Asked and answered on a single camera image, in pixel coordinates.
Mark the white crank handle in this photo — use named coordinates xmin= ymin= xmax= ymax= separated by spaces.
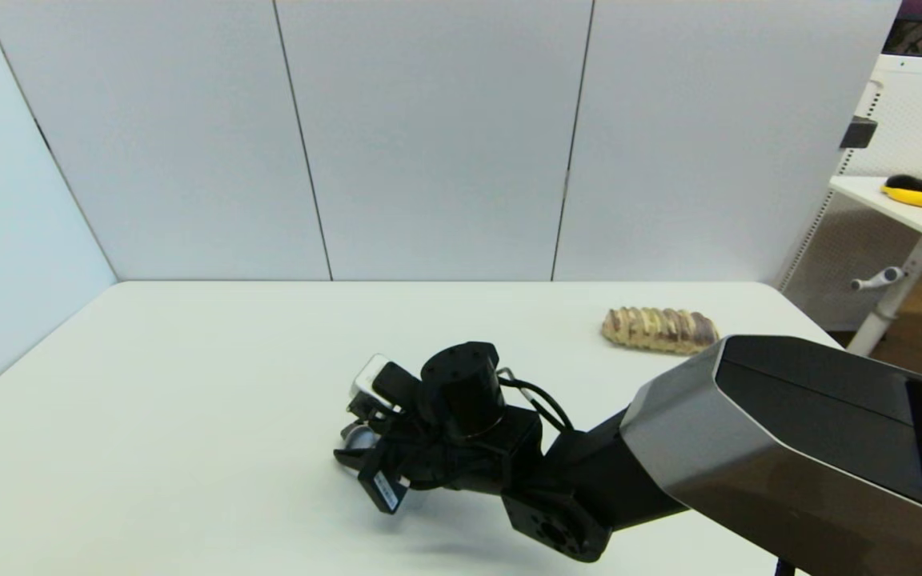
xmin=850 ymin=266 xmax=907 ymax=292

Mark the black bracket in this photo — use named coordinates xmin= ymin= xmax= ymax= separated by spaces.
xmin=840 ymin=115 xmax=880 ymax=151

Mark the braided brown bread loaf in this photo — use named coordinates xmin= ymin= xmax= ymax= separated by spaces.
xmin=600 ymin=306 xmax=722 ymax=356

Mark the white side table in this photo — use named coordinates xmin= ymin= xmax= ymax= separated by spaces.
xmin=829 ymin=175 xmax=922 ymax=358

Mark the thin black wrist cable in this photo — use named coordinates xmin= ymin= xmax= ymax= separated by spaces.
xmin=497 ymin=367 xmax=576 ymax=434

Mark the yellow and black object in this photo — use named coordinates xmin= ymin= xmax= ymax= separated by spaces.
xmin=880 ymin=173 xmax=922 ymax=211

